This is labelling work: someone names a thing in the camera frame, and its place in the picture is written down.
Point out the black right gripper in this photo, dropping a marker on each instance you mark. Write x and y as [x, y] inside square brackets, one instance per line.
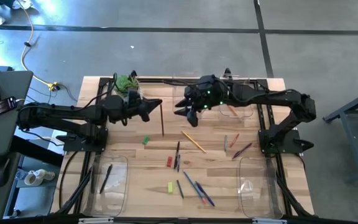
[207, 91]

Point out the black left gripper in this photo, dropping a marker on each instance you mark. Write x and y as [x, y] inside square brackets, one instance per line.
[123, 107]

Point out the brown pencil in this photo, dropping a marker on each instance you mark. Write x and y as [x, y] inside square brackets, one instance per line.
[162, 121]

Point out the plain yellow pencil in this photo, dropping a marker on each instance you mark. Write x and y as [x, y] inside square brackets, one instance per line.
[194, 142]

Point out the green eraser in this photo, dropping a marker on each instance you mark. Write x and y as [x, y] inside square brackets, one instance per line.
[146, 140]

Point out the black pen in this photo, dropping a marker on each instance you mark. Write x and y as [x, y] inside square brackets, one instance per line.
[106, 179]
[176, 155]

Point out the yellow pencil pink cap eraser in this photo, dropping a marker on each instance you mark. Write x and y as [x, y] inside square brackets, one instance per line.
[232, 110]

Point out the grey crayon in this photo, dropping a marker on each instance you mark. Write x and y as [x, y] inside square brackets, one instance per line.
[226, 143]

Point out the short dark blue pen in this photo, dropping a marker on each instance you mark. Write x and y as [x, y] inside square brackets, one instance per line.
[179, 163]

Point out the red eraser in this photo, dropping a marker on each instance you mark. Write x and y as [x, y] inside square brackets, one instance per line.
[169, 161]

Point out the small red bead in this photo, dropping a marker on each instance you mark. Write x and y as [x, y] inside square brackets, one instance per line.
[234, 140]

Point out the purple pen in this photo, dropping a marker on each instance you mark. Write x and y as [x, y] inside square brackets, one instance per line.
[242, 151]

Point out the blue colored pencil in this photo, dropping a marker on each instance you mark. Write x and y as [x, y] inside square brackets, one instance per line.
[194, 187]

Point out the yellow-green eraser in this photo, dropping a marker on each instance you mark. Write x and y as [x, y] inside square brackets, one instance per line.
[170, 188]

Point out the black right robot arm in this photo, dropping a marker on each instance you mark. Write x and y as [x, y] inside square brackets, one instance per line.
[275, 96]

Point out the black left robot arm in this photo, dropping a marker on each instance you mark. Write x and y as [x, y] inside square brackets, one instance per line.
[57, 113]

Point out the clear plastic bin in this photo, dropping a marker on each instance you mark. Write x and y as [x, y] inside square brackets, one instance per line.
[259, 174]
[244, 110]
[179, 93]
[117, 186]

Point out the potted succulent patterned pot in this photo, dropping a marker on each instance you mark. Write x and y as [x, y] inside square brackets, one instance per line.
[124, 83]

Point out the dark green crayon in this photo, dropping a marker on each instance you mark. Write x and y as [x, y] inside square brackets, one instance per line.
[180, 189]

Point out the white cylinder object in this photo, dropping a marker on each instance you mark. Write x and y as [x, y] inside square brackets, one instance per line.
[47, 175]

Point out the white mug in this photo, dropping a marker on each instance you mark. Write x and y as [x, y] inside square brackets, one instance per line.
[31, 180]

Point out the grey desk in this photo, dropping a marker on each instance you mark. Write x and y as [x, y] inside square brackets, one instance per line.
[8, 137]

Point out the black computer mouse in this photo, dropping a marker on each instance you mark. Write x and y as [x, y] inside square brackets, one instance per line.
[0, 174]

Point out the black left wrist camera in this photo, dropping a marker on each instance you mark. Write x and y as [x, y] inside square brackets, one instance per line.
[144, 115]

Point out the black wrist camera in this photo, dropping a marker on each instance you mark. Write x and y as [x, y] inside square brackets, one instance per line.
[192, 119]
[144, 115]

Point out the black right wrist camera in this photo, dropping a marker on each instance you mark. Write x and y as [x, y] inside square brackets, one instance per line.
[192, 119]

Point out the black frame mount post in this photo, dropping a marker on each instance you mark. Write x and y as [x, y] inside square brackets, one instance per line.
[133, 74]
[227, 73]

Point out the black aluminium table frame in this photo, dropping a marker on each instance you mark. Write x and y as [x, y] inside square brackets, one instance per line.
[102, 81]

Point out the silver metal bracket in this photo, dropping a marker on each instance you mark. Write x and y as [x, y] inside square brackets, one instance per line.
[269, 221]
[95, 220]

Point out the grey metal cart frame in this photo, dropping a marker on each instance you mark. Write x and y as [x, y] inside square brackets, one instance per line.
[350, 105]

